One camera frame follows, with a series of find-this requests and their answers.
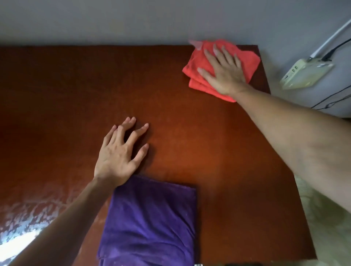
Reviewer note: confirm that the person's left hand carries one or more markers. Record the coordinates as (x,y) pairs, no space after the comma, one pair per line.
(113,161)

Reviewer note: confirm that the person's right hand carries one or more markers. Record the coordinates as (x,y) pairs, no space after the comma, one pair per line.
(226,75)

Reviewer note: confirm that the person's left thumb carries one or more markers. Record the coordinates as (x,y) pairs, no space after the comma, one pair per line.
(139,156)

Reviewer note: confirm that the person's right little finger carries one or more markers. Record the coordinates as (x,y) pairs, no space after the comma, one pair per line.
(238,61)

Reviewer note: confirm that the person's right middle finger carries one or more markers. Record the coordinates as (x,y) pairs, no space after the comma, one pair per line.
(218,53)

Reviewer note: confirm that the person's left little finger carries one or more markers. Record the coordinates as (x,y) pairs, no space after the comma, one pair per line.
(110,134)

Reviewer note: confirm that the person's left middle finger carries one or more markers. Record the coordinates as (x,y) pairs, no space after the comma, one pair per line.
(129,128)

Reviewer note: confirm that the person's right thumb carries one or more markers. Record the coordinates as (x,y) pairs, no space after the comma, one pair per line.
(206,76)

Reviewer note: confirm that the red microfibre cloth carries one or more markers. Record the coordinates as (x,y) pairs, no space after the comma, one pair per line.
(196,79)

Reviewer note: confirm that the person's left forearm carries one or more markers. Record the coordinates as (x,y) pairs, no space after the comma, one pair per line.
(63,227)

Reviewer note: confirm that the person's right forearm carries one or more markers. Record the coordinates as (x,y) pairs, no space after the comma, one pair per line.
(296,137)

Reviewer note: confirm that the purple folded cloth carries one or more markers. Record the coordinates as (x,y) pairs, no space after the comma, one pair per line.
(150,219)

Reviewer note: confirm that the white power strip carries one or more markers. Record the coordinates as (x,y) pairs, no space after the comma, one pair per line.
(304,75)

